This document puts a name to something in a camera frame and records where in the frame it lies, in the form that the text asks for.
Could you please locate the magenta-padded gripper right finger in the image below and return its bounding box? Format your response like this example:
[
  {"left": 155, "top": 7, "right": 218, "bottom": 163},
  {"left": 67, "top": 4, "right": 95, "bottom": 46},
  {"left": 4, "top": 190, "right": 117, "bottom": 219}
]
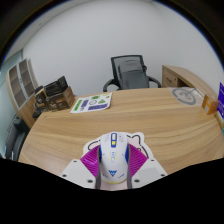
[{"left": 126, "top": 143, "right": 169, "bottom": 190}]

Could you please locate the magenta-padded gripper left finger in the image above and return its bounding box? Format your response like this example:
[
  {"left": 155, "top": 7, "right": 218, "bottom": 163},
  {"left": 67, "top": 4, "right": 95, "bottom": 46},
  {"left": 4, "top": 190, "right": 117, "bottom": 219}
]
[{"left": 59, "top": 144, "right": 102, "bottom": 190}]

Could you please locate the white blue computer mouse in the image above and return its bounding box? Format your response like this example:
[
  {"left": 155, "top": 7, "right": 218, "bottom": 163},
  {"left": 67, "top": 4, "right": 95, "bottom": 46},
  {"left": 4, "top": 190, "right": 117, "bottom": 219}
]
[{"left": 98, "top": 131, "right": 130, "bottom": 185}]

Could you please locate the pink pig-shaped mouse pad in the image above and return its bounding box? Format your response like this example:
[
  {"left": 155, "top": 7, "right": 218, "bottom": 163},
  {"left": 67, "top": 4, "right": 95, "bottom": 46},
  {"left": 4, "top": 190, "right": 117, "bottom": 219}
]
[{"left": 81, "top": 131, "right": 155, "bottom": 192}]

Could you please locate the white sticker sheet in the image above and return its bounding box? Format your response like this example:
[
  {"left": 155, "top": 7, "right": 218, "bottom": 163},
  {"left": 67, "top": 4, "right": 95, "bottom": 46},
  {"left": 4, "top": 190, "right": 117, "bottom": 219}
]
[{"left": 69, "top": 92, "right": 113, "bottom": 115}]

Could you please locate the brown cardboard box with print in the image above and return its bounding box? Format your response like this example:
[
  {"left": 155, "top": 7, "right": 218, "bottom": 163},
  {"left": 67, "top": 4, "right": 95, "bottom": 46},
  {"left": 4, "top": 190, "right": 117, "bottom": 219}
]
[{"left": 44, "top": 85, "right": 76, "bottom": 112}]

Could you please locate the round grey face mat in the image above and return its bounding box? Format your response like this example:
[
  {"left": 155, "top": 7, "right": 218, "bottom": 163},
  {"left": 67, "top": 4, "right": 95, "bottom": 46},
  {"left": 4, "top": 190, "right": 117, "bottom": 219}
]
[{"left": 171, "top": 86, "right": 205, "bottom": 107}]

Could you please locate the black printed box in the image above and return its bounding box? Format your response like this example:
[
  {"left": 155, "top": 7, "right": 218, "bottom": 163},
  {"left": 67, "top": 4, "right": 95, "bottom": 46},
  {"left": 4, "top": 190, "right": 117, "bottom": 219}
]
[{"left": 43, "top": 75, "right": 69, "bottom": 98}]

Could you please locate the plain brown cardboard box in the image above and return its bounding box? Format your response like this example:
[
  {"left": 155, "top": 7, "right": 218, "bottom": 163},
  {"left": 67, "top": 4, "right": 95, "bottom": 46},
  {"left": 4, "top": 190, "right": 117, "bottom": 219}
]
[{"left": 201, "top": 94, "right": 220, "bottom": 116}]

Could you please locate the grey backpack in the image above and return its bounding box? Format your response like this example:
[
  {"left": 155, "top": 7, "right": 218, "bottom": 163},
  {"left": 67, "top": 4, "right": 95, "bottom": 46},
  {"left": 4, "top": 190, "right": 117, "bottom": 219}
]
[{"left": 117, "top": 59, "right": 150, "bottom": 90}]

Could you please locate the purple plastic package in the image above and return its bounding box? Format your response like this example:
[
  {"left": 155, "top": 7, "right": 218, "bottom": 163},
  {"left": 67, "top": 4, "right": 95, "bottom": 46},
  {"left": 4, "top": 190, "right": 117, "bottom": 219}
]
[{"left": 216, "top": 81, "right": 224, "bottom": 121}]

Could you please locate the wooden side desk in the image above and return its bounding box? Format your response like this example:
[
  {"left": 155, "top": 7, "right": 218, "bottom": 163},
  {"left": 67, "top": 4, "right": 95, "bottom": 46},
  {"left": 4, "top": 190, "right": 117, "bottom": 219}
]
[{"left": 161, "top": 64, "right": 218, "bottom": 99}]

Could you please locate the wooden shelf unit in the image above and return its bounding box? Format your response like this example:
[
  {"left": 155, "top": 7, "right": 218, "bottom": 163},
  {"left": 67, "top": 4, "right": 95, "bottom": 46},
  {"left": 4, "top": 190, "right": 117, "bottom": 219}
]
[{"left": 5, "top": 58, "right": 39, "bottom": 129}]

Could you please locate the black mesh office chair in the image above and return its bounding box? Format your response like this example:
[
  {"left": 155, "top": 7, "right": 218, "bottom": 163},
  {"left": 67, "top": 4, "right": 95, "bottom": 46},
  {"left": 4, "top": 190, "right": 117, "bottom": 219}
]
[{"left": 102, "top": 54, "right": 162, "bottom": 93}]

